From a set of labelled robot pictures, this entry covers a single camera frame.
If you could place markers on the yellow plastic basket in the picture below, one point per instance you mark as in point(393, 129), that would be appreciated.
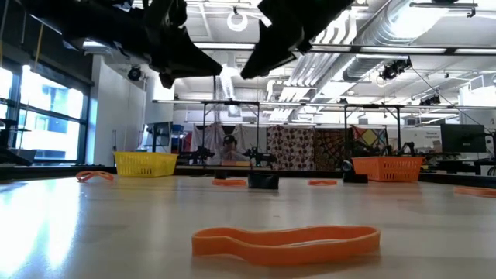
point(145, 164)

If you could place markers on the orange mandala hanging cloth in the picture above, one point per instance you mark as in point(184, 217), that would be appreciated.
point(329, 147)

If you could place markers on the black metal station frame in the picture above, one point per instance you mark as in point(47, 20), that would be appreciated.
point(398, 128)
point(204, 128)

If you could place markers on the black metal table frame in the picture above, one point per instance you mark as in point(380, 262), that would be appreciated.
point(58, 172)

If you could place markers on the dark background desk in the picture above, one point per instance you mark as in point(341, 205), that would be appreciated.
point(457, 164)

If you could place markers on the multicolour hanging cloth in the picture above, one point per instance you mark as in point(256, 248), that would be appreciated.
point(370, 136)

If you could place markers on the black screen on cart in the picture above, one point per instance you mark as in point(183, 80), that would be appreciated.
point(159, 133)

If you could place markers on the person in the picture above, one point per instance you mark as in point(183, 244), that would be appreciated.
point(230, 153)

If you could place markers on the white ceiling duct bundle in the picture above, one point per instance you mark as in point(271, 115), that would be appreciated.
point(325, 66)

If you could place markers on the large round ceiling duct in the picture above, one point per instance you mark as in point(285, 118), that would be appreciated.
point(387, 31)

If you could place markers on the dark window-side equipment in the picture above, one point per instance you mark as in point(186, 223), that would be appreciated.
point(15, 151)

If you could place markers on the black background monitor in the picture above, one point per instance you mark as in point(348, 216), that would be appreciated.
point(463, 138)

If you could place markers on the white hanging cloth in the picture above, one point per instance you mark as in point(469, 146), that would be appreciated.
point(205, 135)

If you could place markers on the small black block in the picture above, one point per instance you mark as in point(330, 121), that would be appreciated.
point(263, 182)

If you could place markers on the orange rubber band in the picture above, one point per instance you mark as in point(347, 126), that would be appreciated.
point(228, 182)
point(476, 192)
point(286, 252)
point(322, 182)
point(83, 176)

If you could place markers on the black background robot arm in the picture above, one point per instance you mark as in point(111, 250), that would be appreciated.
point(257, 156)
point(199, 154)
point(410, 146)
point(362, 149)

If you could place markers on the blue storage bin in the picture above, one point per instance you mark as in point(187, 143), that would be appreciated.
point(178, 137)

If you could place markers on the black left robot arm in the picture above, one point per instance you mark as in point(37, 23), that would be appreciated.
point(77, 23)

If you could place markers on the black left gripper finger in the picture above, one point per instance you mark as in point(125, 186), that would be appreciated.
point(186, 58)

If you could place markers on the black ceiling camera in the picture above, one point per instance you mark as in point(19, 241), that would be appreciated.
point(134, 73)

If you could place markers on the orange plastic basket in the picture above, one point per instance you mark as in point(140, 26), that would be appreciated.
point(387, 168)

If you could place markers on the large framed window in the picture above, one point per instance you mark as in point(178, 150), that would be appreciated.
point(50, 116)

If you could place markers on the black ceiling camera rig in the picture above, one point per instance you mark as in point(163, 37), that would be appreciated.
point(395, 69)
point(430, 100)

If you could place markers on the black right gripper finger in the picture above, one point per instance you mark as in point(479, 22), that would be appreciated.
point(275, 50)

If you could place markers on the brown patterned hanging cloth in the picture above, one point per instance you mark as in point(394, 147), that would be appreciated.
point(290, 147)

